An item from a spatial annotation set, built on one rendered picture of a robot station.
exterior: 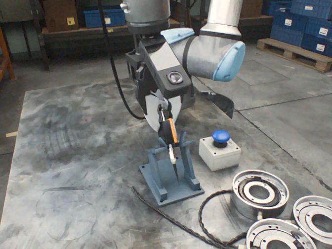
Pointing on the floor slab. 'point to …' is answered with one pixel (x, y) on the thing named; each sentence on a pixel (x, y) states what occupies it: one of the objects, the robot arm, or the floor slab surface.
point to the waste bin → (221, 102)
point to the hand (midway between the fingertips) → (165, 125)
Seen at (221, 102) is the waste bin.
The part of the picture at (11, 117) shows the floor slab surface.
